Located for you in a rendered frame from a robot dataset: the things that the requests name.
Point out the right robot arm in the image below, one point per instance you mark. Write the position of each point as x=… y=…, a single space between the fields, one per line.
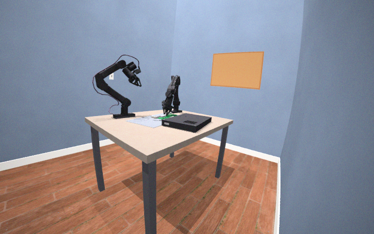
x=125 y=102

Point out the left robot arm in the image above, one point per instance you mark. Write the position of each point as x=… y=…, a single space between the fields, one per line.
x=170 y=92

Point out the green circuit board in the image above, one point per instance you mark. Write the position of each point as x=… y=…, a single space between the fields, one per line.
x=164 y=116

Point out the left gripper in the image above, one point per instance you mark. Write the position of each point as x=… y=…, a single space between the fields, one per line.
x=167 y=107

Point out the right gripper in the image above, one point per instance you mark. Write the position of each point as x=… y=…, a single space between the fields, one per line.
x=132 y=77

